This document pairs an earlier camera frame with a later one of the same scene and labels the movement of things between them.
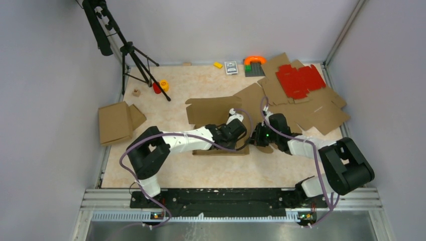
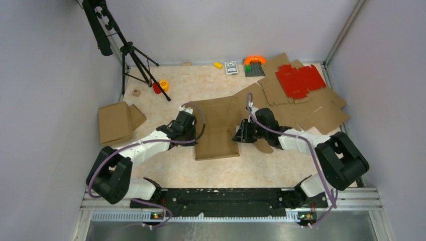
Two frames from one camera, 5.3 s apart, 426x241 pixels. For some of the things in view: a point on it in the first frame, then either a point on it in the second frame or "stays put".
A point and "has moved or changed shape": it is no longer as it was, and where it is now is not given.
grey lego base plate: [256, 70] stays put
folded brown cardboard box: [118, 121] stays put
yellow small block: [218, 65] stays put
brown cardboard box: [204, 112] has moved or changed shape
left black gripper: [233, 145] -> [193, 128]
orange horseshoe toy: [256, 57] stays put
